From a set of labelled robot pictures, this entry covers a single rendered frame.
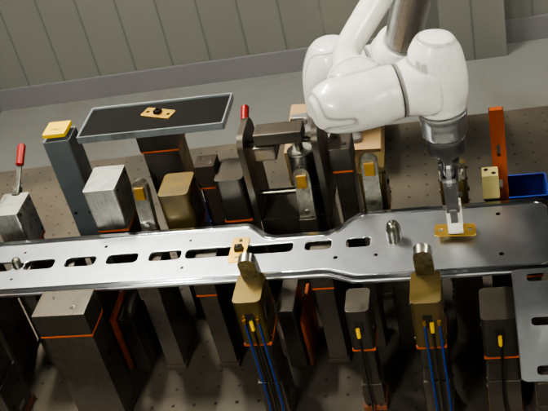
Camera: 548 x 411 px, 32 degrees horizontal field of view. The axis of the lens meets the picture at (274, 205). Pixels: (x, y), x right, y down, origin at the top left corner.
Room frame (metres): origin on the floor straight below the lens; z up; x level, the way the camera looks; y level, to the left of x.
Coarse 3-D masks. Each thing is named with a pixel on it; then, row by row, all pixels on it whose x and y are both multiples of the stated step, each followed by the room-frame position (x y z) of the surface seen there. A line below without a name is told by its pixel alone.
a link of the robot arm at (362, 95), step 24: (360, 0) 1.76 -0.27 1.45; (384, 0) 1.75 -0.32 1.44; (360, 24) 1.68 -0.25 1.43; (336, 48) 1.63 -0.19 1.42; (360, 48) 1.64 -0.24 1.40; (336, 72) 1.53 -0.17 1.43; (360, 72) 1.50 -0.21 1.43; (384, 72) 1.49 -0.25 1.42; (312, 96) 1.50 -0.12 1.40; (336, 96) 1.47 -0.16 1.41; (360, 96) 1.46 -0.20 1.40; (384, 96) 1.45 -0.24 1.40; (336, 120) 1.45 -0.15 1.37; (360, 120) 1.45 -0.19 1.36; (384, 120) 1.45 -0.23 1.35
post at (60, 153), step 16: (48, 144) 2.06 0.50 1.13; (64, 144) 2.05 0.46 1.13; (80, 144) 2.10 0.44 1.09; (64, 160) 2.06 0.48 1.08; (80, 160) 2.07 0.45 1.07; (64, 176) 2.06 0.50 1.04; (80, 176) 2.05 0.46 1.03; (64, 192) 2.07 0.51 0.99; (80, 192) 2.06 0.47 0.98; (80, 208) 2.06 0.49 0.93; (80, 224) 2.07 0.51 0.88; (112, 256) 2.05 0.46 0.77
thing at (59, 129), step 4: (52, 124) 2.12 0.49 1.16; (56, 124) 2.11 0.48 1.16; (60, 124) 2.10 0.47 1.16; (64, 124) 2.10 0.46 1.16; (68, 124) 2.10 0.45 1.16; (48, 128) 2.10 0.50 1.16; (52, 128) 2.09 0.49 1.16; (56, 128) 2.09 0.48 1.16; (60, 128) 2.08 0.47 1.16; (64, 128) 2.08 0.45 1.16; (68, 128) 2.09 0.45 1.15; (44, 132) 2.08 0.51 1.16; (48, 132) 2.08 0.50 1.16; (52, 132) 2.07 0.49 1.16; (56, 132) 2.07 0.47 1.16; (60, 132) 2.06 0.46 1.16; (64, 132) 2.06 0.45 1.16; (44, 136) 2.07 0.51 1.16; (48, 136) 2.07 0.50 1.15; (52, 136) 2.07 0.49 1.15; (56, 136) 2.06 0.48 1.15; (60, 136) 2.06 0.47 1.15; (64, 136) 2.06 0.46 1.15
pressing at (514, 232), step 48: (48, 240) 1.85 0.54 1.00; (96, 240) 1.81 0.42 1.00; (144, 240) 1.76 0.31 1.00; (192, 240) 1.71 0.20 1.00; (288, 240) 1.63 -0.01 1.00; (336, 240) 1.59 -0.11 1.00; (384, 240) 1.55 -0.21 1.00; (432, 240) 1.51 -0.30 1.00; (480, 240) 1.47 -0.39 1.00; (528, 240) 1.44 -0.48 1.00; (0, 288) 1.71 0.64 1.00; (48, 288) 1.67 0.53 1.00; (96, 288) 1.63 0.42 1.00; (144, 288) 1.60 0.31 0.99
